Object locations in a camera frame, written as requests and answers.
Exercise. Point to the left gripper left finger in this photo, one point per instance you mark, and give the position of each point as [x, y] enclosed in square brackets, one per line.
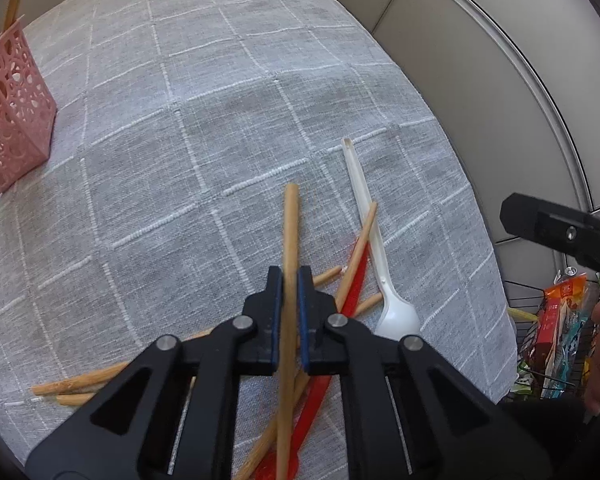
[260, 347]

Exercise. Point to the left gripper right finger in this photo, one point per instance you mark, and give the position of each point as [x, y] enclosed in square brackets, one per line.
[318, 348]

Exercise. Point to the wooden chopstick crossing spoons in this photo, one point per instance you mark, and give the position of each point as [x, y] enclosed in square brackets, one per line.
[261, 461]

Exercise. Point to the white plastic spoon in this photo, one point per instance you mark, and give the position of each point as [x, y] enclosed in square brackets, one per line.
[398, 316]

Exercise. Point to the grey checked tablecloth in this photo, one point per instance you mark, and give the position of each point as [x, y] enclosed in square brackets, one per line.
[160, 209]

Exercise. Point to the pink perforated utensil holder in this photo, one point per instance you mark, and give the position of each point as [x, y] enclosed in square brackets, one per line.
[27, 109]

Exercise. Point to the wire rack with snacks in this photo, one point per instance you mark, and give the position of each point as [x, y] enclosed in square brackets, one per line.
[556, 337]

